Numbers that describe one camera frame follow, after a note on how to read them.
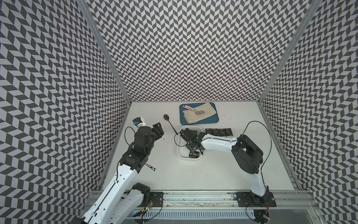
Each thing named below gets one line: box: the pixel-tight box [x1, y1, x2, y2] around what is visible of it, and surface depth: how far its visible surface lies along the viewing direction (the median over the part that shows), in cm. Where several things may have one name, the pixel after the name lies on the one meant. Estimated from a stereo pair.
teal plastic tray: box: [179, 102, 220, 125], surface depth 110 cm
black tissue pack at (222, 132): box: [218, 128, 228, 137], surface depth 99 cm
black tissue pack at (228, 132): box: [225, 127, 234, 137], surface depth 99 cm
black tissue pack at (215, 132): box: [211, 128, 219, 136], surface depth 101 cm
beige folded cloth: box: [182, 102, 217, 125], surface depth 112 cm
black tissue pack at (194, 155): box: [188, 151, 200, 159], surface depth 88 cm
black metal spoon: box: [163, 113, 179, 135], surface depth 110 cm
